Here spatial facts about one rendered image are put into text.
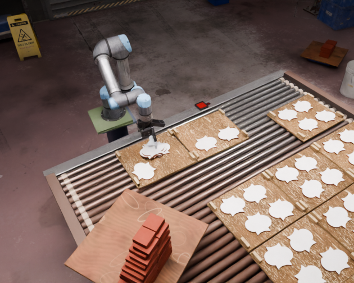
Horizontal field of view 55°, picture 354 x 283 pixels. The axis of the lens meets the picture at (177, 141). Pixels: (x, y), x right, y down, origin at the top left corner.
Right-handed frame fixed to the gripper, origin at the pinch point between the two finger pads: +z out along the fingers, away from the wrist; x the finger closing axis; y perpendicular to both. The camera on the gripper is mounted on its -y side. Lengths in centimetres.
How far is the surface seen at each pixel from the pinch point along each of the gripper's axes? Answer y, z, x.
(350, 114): -140, 10, 33
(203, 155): -27.2, 10.4, 17.3
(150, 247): 35, -25, 80
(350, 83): -275, 84, -60
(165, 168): -1.1, 10.3, 15.6
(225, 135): -49, 9, 9
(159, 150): -2.7, 6.3, 3.6
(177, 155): -12.4, 10.3, 9.7
